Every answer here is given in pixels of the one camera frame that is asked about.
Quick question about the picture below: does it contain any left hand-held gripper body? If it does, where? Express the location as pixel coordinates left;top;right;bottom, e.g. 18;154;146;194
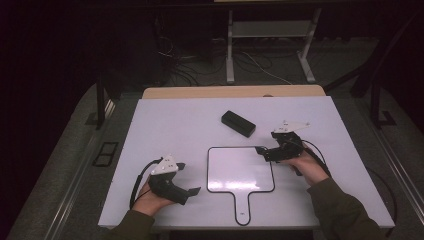
147;154;191;206

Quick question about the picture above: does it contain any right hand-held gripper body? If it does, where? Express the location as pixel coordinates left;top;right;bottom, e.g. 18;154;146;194
264;120;312;177

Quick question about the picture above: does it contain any white handheld whiteboard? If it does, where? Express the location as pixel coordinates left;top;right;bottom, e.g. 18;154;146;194
206;145;276;227

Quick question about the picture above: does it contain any black whiteboard eraser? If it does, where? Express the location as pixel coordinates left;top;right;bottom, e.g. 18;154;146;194
220;110;257;139

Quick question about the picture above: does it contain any person's left hand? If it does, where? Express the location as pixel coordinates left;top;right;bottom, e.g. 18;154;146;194
132;175;177;218

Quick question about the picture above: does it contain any person's right hand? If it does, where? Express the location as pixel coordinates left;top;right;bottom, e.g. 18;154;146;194
279;142;330;187

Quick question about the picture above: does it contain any wooden table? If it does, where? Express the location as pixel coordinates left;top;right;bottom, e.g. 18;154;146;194
142;84;327;100

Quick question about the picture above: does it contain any black stand with slanted brace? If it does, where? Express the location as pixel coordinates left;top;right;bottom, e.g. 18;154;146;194
349;13;398;130

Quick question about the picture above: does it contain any grey metal stand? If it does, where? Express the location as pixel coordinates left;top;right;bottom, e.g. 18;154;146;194
225;7;323;85

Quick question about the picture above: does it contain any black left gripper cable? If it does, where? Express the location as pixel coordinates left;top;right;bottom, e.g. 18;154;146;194
128;157;164;211

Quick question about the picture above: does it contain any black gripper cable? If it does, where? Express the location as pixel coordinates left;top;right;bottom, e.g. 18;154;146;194
128;157;164;211
300;138;333;178

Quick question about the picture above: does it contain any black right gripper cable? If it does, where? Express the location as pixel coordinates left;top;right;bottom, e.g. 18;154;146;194
300;138;333;178

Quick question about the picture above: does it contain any white floor cable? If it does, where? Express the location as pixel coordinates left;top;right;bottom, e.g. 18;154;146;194
239;49;295;86

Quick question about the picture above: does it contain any tangle of dark floor cables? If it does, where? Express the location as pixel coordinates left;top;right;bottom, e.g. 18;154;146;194
155;33;232;87

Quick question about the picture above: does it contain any black stand with thin post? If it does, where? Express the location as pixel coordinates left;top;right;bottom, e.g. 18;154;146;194
95;75;116;131

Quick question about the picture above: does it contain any black looped floor cable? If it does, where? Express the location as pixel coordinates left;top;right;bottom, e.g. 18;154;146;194
365;165;399;238

